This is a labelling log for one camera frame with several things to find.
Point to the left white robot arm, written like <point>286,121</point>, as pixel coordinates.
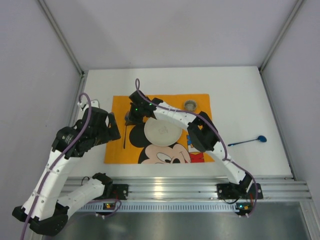
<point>46,212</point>

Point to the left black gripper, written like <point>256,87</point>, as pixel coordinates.
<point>111,126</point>

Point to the blue spoon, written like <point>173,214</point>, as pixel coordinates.
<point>260,138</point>

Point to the blue fork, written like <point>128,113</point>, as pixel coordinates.
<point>125,136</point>

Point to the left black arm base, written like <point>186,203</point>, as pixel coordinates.
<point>119,191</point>

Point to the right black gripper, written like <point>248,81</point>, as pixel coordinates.
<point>132,118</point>

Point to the slotted grey cable duct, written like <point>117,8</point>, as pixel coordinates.
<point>165,207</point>

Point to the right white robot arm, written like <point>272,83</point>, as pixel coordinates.
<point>203,135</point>

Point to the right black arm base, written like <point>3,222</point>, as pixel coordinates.
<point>231,191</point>

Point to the white round plate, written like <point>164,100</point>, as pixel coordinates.
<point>161,133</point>

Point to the orange Mickey placemat cloth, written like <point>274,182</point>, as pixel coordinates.
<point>139,150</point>

